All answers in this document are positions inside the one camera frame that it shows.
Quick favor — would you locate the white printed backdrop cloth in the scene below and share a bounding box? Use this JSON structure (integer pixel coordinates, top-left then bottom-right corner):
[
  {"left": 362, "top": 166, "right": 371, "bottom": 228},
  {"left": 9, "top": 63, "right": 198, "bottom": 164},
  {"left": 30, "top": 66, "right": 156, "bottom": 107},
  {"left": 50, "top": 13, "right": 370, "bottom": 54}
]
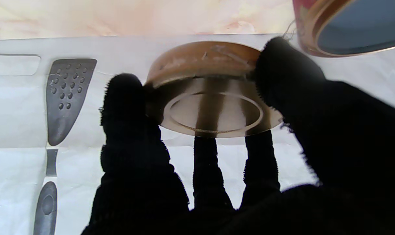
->
[{"left": 0, "top": 33, "right": 395, "bottom": 235}]

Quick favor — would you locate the red floral tea tin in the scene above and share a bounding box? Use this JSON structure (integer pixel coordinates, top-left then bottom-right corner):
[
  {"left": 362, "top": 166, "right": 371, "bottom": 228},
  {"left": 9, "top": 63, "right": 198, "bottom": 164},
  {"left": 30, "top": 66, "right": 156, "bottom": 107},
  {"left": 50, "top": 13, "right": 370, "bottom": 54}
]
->
[{"left": 292, "top": 0, "right": 395, "bottom": 58}]

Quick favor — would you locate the gold round tin lid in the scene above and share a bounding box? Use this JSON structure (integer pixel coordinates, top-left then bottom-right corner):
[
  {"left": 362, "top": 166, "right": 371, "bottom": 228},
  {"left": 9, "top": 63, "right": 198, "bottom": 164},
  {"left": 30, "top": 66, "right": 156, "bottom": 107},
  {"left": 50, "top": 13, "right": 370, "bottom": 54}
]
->
[{"left": 144, "top": 41, "right": 284, "bottom": 138}]

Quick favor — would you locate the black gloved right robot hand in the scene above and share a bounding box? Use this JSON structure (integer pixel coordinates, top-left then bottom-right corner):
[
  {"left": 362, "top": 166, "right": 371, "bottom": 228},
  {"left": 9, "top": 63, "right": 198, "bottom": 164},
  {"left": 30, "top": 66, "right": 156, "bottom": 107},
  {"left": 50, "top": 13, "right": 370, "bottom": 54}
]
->
[{"left": 82, "top": 37, "right": 395, "bottom": 235}]

